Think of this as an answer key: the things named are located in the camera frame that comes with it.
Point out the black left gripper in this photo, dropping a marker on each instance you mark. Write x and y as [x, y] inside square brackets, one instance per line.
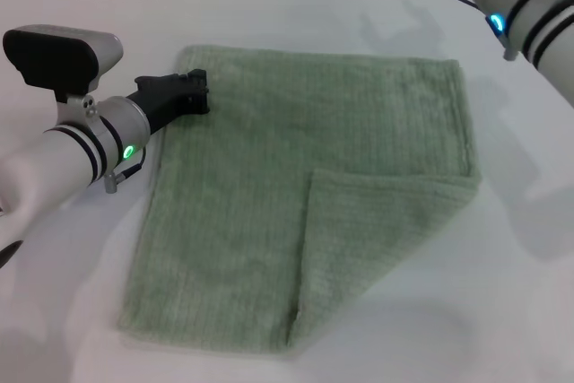
[161, 98]

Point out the green terry towel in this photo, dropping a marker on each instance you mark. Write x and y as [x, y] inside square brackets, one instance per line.
[269, 167]

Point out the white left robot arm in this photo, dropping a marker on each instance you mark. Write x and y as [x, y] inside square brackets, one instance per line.
[54, 163]

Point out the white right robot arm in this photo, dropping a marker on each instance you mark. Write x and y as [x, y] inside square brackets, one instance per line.
[538, 24]

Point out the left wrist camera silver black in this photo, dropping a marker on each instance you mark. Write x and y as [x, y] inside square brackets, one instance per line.
[58, 60]

